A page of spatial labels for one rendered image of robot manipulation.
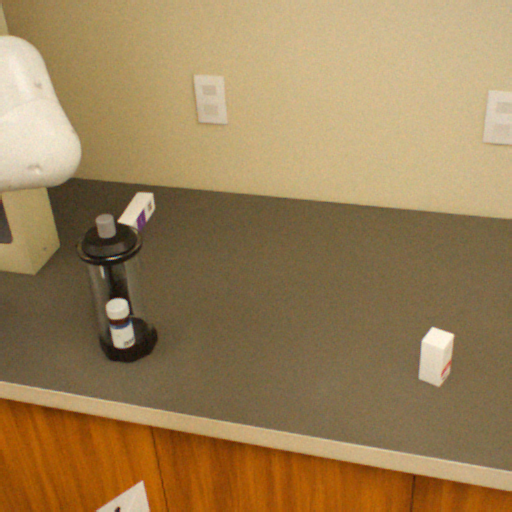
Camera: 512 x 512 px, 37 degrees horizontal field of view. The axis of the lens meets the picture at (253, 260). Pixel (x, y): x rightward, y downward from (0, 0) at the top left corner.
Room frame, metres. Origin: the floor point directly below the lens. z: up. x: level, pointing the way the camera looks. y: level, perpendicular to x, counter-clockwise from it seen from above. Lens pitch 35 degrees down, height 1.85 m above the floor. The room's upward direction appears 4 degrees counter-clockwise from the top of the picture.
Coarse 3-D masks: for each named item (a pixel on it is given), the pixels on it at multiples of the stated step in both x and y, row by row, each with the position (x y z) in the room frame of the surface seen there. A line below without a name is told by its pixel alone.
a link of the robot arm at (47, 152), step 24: (0, 120) 1.04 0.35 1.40; (24, 120) 1.02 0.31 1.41; (48, 120) 1.03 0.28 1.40; (0, 144) 0.96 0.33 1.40; (24, 144) 0.98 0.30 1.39; (48, 144) 1.00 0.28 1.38; (72, 144) 1.02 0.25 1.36; (0, 168) 0.94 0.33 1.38; (24, 168) 0.96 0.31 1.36; (48, 168) 0.99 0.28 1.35; (72, 168) 1.01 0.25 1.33; (0, 192) 0.95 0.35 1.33
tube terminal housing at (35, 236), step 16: (0, 0) 1.41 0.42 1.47; (0, 16) 1.40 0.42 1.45; (0, 32) 1.39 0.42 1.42; (16, 192) 1.32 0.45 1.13; (32, 192) 1.36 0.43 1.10; (16, 208) 1.31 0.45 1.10; (32, 208) 1.35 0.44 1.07; (48, 208) 1.40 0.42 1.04; (16, 224) 1.31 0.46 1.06; (32, 224) 1.34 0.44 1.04; (48, 224) 1.39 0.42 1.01; (16, 240) 1.31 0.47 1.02; (32, 240) 1.33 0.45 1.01; (48, 240) 1.37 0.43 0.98; (0, 256) 1.33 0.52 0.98; (16, 256) 1.32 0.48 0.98; (32, 256) 1.31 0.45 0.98; (48, 256) 1.36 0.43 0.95; (32, 272) 1.31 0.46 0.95
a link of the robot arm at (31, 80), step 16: (0, 48) 1.09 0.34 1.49; (16, 48) 1.10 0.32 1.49; (32, 48) 1.12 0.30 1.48; (0, 64) 1.07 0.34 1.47; (16, 64) 1.08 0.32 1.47; (32, 64) 1.09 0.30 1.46; (0, 80) 1.06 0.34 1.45; (16, 80) 1.06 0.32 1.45; (32, 80) 1.07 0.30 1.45; (48, 80) 1.10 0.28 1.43; (0, 96) 1.05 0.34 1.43; (16, 96) 1.05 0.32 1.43; (32, 96) 1.05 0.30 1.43; (48, 96) 1.07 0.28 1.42; (0, 112) 1.04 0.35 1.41
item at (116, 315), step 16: (80, 240) 1.07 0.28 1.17; (96, 256) 1.02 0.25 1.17; (112, 256) 1.02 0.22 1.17; (96, 272) 1.03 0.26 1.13; (112, 272) 1.02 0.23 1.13; (128, 272) 1.03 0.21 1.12; (96, 288) 1.03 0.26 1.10; (112, 288) 1.02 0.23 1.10; (128, 288) 1.03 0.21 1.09; (144, 288) 1.06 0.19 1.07; (96, 304) 1.04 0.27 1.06; (112, 304) 1.02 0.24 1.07; (128, 304) 1.03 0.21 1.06; (144, 304) 1.05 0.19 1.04; (112, 320) 1.02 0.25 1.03; (128, 320) 1.02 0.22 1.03; (144, 320) 1.04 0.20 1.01; (112, 336) 1.02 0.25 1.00; (128, 336) 1.02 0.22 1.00; (144, 336) 1.04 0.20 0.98
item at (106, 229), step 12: (108, 216) 1.07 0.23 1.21; (96, 228) 1.08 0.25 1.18; (108, 228) 1.05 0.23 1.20; (120, 228) 1.08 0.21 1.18; (84, 240) 1.05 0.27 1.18; (96, 240) 1.05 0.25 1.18; (108, 240) 1.04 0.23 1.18; (120, 240) 1.04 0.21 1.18; (132, 240) 1.05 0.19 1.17; (96, 252) 1.03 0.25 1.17; (108, 252) 1.02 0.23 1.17; (120, 252) 1.03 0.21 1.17
